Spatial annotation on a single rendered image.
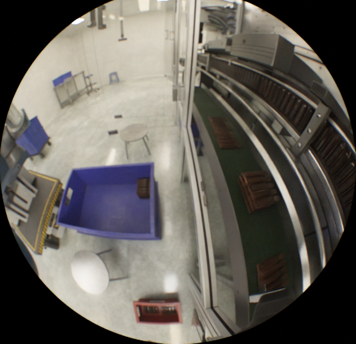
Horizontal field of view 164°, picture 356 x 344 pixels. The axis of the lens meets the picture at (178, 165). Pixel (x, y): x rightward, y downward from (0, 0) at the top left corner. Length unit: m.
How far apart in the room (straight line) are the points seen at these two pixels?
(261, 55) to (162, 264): 1.17
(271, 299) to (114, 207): 0.86
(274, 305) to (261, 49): 0.49
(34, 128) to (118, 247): 2.25
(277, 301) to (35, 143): 2.64
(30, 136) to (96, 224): 1.97
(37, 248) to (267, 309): 1.23
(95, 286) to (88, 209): 0.54
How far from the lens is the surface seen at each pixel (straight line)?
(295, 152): 0.31
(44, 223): 1.18
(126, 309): 1.19
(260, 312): 0.16
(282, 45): 0.41
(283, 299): 0.17
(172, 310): 1.09
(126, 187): 0.90
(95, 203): 0.96
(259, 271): 0.34
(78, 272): 0.98
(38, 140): 2.59
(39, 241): 1.21
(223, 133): 0.50
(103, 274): 0.86
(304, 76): 0.53
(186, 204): 1.03
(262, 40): 0.44
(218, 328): 0.35
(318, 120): 0.29
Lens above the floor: 0.97
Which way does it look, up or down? 53 degrees down
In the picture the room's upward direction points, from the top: 3 degrees clockwise
